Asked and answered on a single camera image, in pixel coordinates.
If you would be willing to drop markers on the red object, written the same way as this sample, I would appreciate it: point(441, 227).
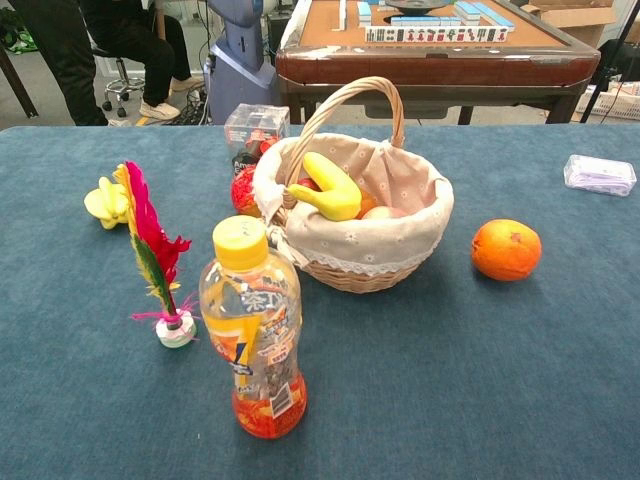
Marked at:
point(308, 184)

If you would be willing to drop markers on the clear plastic box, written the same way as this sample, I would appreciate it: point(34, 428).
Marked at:
point(255, 132)

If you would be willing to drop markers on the wicker basket with cloth liner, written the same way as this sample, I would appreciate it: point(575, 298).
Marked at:
point(370, 235)

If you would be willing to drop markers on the row of mahjong tiles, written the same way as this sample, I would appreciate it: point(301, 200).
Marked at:
point(435, 34)

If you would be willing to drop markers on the brown mahjong table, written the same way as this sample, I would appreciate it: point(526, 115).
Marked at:
point(435, 55)

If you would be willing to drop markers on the clear packet of tissues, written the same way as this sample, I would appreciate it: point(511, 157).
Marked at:
point(600, 175)

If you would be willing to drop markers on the red mesh-wrapped ball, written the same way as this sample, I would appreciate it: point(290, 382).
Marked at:
point(243, 195)

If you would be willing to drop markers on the cardboard box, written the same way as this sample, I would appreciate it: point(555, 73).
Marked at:
point(570, 15)

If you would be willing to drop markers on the plastic bottle with yellow cap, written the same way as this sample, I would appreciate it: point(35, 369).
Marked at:
point(252, 330)

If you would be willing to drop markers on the rolling stool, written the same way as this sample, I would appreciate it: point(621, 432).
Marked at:
point(119, 80)

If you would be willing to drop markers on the black tripod leg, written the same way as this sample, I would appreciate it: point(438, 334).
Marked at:
point(607, 60)

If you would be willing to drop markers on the small yellow toy banana bunch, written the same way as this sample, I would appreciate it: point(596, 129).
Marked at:
point(106, 202)

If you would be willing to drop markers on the colourful feather shuttlecock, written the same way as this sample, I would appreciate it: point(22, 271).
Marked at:
point(155, 250)

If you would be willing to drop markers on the seated person in black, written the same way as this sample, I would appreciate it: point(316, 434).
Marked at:
point(125, 50)

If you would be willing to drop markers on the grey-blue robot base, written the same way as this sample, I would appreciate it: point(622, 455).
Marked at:
point(240, 60)

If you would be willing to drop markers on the white plastic crate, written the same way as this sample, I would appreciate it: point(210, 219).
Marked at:
point(612, 102)

